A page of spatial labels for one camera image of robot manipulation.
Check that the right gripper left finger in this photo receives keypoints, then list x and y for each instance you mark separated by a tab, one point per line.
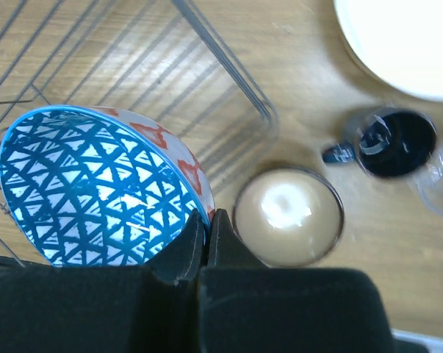
139	308

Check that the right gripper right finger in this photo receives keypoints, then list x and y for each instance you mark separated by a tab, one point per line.
286	310

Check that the dark brown bowl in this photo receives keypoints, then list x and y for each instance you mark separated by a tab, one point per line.
288	217

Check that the red white patterned bowl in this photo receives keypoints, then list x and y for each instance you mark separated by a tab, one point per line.
91	186

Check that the dark blue teacup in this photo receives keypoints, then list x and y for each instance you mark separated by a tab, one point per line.
387	142

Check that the clear glass cup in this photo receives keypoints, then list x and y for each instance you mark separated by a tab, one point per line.
428	182

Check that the cream round plate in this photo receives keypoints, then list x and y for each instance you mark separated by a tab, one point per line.
400	42

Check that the black wire dish rack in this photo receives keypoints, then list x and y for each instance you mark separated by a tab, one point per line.
161	59

